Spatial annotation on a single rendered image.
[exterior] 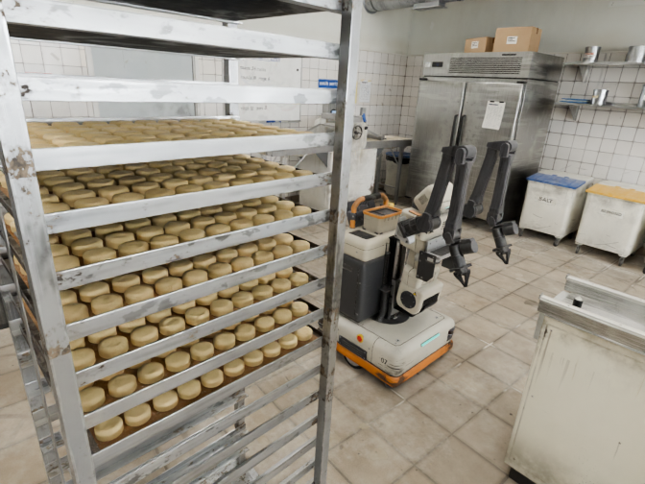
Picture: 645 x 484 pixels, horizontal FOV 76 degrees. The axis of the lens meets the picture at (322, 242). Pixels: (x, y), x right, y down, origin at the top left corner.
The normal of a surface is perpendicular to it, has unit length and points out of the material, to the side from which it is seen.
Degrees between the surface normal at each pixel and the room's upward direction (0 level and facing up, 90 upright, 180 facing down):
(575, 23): 90
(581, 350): 90
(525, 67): 90
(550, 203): 92
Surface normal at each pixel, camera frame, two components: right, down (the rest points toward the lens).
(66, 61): 0.64, 0.30
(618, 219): -0.74, 0.22
